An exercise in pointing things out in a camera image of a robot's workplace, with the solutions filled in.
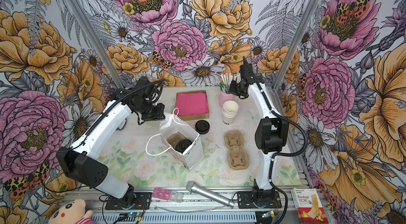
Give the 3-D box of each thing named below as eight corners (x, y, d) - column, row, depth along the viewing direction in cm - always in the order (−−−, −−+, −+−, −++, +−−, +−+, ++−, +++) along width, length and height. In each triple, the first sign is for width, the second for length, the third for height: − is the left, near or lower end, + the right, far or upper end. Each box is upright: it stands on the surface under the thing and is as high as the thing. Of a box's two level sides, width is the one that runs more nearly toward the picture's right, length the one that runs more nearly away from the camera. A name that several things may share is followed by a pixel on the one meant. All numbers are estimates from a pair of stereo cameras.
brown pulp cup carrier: (230, 171, 84) (231, 168, 81) (223, 134, 98) (224, 130, 95) (249, 169, 85) (251, 166, 81) (240, 133, 99) (241, 129, 95)
